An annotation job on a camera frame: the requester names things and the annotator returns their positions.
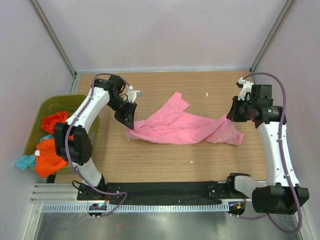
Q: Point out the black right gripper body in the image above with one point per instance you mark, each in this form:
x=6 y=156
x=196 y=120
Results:
x=241 y=111

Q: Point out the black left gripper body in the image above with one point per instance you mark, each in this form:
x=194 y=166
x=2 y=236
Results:
x=123 y=109

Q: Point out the pink t shirt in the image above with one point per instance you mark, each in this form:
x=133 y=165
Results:
x=172 y=125

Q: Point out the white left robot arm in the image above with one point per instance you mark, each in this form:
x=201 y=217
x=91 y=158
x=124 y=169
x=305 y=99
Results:
x=71 y=138

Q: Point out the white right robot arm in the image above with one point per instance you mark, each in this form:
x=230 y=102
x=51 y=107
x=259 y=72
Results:
x=271 y=125

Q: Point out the olive green plastic bin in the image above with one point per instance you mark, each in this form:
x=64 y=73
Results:
x=69 y=103

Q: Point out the orange t shirt in bin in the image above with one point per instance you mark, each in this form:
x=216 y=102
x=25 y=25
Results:
x=49 y=122

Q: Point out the orange t shirt over rim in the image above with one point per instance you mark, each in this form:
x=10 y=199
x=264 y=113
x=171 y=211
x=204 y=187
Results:
x=47 y=162

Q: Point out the teal t shirt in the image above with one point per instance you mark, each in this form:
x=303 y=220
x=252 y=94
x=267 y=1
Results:
x=42 y=148

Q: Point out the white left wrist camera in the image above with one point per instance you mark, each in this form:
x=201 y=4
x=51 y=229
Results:
x=132 y=94

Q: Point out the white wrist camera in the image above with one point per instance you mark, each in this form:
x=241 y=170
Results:
x=132 y=94
x=246 y=87

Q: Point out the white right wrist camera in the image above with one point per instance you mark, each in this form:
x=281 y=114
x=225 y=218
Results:
x=246 y=87

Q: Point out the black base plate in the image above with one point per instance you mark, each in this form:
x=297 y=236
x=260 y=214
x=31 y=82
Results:
x=162 y=193

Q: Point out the slotted cable duct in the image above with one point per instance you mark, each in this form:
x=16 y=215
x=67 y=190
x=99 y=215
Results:
x=101 y=208

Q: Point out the aluminium front rail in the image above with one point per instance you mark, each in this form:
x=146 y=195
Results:
x=262 y=197

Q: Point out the aluminium frame post right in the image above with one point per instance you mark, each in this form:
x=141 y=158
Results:
x=276 y=26

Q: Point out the aluminium frame post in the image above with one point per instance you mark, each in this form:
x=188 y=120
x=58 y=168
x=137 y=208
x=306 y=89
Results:
x=276 y=26
x=52 y=35

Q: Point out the aluminium frame post left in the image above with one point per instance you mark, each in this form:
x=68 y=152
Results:
x=52 y=35

